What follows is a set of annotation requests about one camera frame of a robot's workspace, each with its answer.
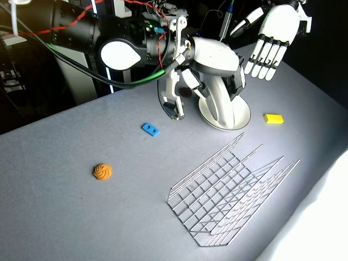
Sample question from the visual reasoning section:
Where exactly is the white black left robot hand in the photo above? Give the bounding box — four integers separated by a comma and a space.
229, 4, 300, 81

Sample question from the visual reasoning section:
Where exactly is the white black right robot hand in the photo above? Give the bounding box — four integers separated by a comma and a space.
179, 36, 247, 102

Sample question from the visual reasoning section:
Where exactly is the yellow rectangular block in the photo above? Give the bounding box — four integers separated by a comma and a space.
263, 113, 285, 125

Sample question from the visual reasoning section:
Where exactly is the blue block with two holes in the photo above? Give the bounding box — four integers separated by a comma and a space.
141, 122, 160, 138

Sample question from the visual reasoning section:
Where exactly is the white upright panel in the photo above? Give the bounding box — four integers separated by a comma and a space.
113, 0, 133, 18

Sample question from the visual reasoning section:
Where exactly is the lit white LED strip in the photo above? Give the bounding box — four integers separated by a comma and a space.
91, 0, 115, 95

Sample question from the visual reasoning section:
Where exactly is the white cabinet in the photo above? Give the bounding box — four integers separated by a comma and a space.
54, 48, 98, 105

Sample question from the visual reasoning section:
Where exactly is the orange swirl cookie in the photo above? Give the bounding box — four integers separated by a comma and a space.
92, 163, 113, 181

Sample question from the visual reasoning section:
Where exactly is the white tube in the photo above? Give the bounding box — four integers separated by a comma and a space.
8, 0, 32, 38

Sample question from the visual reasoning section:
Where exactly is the grey hanging cable connector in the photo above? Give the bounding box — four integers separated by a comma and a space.
219, 10, 234, 41

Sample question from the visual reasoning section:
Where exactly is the thick green cable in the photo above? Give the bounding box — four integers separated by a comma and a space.
0, 24, 166, 88

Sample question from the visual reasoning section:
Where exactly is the white grey device with wires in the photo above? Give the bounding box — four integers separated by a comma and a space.
144, 0, 188, 17

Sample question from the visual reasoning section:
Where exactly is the silver wire dish rack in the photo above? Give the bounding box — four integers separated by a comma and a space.
165, 132, 301, 247

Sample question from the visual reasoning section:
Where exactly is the twisted red wire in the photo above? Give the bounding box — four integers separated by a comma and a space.
10, 0, 171, 69

